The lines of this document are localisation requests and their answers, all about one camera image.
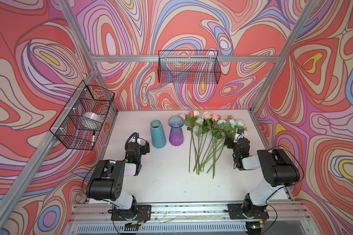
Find aluminium front rail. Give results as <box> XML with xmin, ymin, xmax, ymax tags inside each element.
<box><xmin>70</xmin><ymin>200</ymin><xmax>312</xmax><ymax>223</ymax></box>

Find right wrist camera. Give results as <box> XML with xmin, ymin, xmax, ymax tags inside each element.
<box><xmin>237</xmin><ymin>128</ymin><xmax>245</xmax><ymax>136</ymax></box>

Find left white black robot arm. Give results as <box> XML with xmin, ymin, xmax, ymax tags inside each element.
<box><xmin>85</xmin><ymin>132</ymin><xmax>150</xmax><ymax>220</ymax></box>

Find teal peony flower stem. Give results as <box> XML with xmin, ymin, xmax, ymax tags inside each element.
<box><xmin>208</xmin><ymin>117</ymin><xmax>226</xmax><ymax>178</ymax></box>

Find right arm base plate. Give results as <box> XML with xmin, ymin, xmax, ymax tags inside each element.
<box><xmin>226</xmin><ymin>204</ymin><xmax>269</xmax><ymax>220</ymax></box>

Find small white pink rose spray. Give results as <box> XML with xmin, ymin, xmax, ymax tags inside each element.
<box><xmin>179</xmin><ymin>110</ymin><xmax>200</xmax><ymax>173</ymax></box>

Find silver tape roll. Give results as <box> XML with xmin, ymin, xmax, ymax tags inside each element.
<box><xmin>82</xmin><ymin>112</ymin><xmax>104</xmax><ymax>123</ymax></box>

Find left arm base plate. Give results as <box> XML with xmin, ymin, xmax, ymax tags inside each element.
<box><xmin>108</xmin><ymin>204</ymin><xmax>152</xmax><ymax>223</ymax></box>

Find black wire basket left wall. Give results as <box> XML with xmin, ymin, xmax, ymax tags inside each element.
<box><xmin>50</xmin><ymin>81</ymin><xmax>115</xmax><ymax>150</ymax></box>

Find teal ceramic cylinder vase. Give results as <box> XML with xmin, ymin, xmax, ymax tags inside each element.
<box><xmin>150</xmin><ymin>119</ymin><xmax>166</xmax><ymax>149</ymax></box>

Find black wire basket wall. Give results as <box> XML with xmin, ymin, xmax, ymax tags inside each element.
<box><xmin>157</xmin><ymin>49</ymin><xmax>222</xmax><ymax>84</ymax></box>
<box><xmin>50</xmin><ymin>81</ymin><xmax>115</xmax><ymax>150</ymax></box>

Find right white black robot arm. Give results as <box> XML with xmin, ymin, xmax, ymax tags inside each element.
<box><xmin>224</xmin><ymin>137</ymin><xmax>301</xmax><ymax>219</ymax></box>

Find white blue rose stem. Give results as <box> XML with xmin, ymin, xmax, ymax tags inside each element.
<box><xmin>207</xmin><ymin>118</ymin><xmax>248</xmax><ymax>179</ymax></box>

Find black wire basket back wall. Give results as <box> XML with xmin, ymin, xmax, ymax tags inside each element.
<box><xmin>157</xmin><ymin>49</ymin><xmax>222</xmax><ymax>84</ymax></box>

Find purple blue glass vase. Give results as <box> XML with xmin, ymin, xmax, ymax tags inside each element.
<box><xmin>168</xmin><ymin>115</ymin><xmax>184</xmax><ymax>146</ymax></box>

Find pink rosebud spray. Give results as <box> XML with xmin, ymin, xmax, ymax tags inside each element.
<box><xmin>199</xmin><ymin>114</ymin><xmax>223</xmax><ymax>172</ymax></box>

